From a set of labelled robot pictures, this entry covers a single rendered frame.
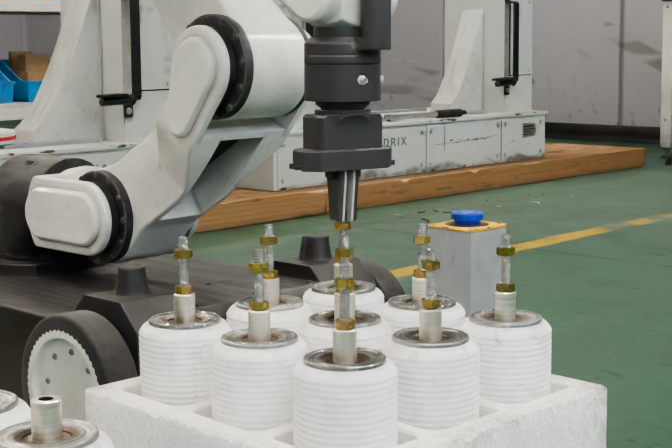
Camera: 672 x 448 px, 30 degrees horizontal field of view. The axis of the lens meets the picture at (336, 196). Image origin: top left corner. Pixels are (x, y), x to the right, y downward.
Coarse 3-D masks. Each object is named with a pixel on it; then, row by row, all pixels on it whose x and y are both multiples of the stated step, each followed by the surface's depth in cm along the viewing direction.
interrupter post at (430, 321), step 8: (424, 312) 121; (432, 312) 121; (440, 312) 122; (424, 320) 121; (432, 320) 121; (440, 320) 122; (424, 328) 121; (432, 328) 121; (440, 328) 122; (424, 336) 121; (432, 336) 121; (440, 336) 122
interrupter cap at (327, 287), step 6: (324, 282) 150; (330, 282) 150; (360, 282) 150; (366, 282) 149; (312, 288) 146; (318, 288) 147; (324, 288) 146; (330, 288) 148; (354, 288) 148; (360, 288) 147; (366, 288) 146; (372, 288) 146; (330, 294) 144
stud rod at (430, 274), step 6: (432, 246) 122; (426, 252) 121; (432, 252) 121; (426, 258) 121; (432, 258) 121; (426, 270) 121; (432, 270) 121; (426, 276) 121; (432, 276) 121; (426, 282) 122; (432, 282) 121; (426, 288) 122; (432, 288) 121; (426, 294) 122; (432, 294) 122
